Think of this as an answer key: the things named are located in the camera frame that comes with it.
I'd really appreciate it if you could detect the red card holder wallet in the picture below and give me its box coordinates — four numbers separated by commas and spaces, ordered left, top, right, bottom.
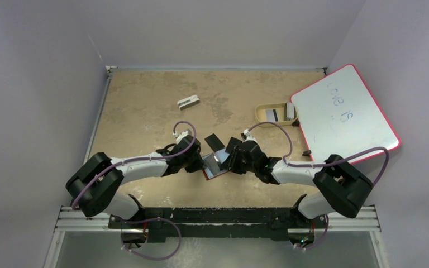
202, 152, 228, 180

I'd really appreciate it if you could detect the black credit card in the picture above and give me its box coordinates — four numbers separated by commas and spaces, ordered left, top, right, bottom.
213, 149, 230, 164
204, 133, 226, 152

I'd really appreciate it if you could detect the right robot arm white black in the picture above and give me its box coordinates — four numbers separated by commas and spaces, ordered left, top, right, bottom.
224, 140, 373, 227

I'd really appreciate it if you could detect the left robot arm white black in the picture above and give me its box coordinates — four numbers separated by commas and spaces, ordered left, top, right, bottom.
65, 134, 203, 228

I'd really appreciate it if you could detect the loose card in tray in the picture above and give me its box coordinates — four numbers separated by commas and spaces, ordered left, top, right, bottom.
265, 109, 279, 122

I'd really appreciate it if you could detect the white grey card reader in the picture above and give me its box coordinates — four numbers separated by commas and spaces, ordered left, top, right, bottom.
177, 94, 200, 111

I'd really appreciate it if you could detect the stack of white cards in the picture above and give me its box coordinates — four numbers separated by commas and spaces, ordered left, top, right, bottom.
284, 102, 296, 121

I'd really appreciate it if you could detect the beige oval tray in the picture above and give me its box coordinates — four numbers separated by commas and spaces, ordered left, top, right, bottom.
255, 102, 299, 126

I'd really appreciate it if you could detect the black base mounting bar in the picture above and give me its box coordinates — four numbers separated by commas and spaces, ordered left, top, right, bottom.
108, 207, 327, 247

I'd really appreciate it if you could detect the pink-framed whiteboard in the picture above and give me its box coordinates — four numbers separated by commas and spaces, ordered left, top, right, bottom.
291, 64, 401, 162

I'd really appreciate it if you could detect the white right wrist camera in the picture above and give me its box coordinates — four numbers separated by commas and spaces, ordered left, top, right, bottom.
241, 129, 257, 142

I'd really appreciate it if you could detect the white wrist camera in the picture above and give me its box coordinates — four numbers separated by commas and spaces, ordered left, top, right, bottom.
175, 130, 193, 144
241, 129, 257, 142

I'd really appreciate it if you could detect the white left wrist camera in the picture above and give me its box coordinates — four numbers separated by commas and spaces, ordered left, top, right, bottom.
175, 130, 193, 144

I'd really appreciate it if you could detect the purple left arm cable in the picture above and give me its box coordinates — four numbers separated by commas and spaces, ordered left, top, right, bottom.
70, 121, 197, 261

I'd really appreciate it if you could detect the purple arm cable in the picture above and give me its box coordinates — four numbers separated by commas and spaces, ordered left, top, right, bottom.
70, 121, 197, 261
241, 121, 390, 252

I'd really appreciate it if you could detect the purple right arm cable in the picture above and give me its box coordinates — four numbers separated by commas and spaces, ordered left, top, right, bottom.
241, 121, 390, 252

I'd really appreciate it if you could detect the aluminium table frame rail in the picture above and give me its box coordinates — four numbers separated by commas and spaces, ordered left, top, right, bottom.
55, 70, 386, 261

